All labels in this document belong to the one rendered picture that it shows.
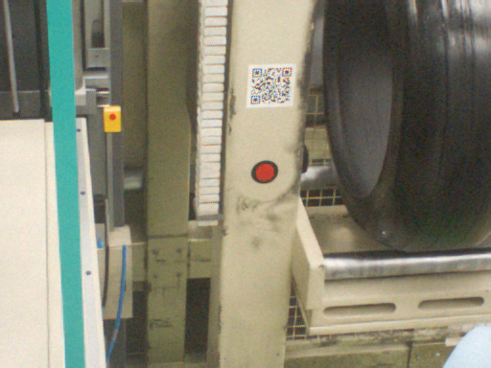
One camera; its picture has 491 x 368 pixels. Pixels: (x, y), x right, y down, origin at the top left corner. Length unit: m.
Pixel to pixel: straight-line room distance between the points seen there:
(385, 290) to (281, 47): 0.47
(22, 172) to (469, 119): 0.63
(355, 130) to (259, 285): 0.38
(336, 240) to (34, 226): 0.92
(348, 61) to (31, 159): 0.87
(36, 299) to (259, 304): 0.82
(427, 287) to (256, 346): 0.34
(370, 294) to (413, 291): 0.08
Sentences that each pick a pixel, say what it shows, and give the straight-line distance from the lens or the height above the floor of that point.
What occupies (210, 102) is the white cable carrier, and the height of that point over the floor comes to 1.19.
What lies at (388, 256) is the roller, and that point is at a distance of 1.82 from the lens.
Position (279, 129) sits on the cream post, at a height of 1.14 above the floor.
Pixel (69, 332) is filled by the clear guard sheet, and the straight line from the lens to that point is 0.96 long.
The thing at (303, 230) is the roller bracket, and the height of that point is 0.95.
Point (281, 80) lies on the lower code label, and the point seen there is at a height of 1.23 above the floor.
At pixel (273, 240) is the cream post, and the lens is 1.83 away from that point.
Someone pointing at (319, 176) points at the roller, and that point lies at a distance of 2.03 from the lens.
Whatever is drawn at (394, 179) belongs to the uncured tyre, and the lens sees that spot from 1.62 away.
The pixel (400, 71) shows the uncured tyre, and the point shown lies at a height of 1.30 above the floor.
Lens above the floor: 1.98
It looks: 32 degrees down
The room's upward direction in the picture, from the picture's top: 3 degrees clockwise
